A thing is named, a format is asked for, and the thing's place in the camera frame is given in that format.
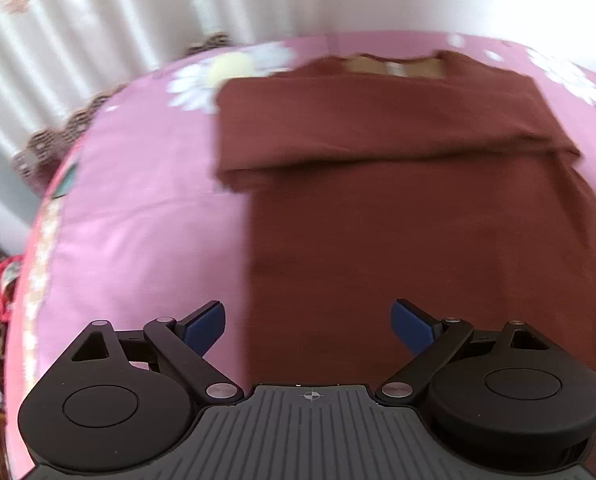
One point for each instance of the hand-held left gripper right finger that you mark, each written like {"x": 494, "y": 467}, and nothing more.
{"x": 410, "y": 327}

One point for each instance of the white curtain with lace trim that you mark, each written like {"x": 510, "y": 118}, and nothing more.
{"x": 78, "y": 35}

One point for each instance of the maroon long-sleeved sweater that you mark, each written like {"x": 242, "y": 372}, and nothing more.
{"x": 402, "y": 210}

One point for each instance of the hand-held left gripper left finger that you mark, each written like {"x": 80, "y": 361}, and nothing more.
{"x": 205, "y": 327}

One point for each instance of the pink floral blanket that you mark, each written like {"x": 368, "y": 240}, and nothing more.
{"x": 128, "y": 210}

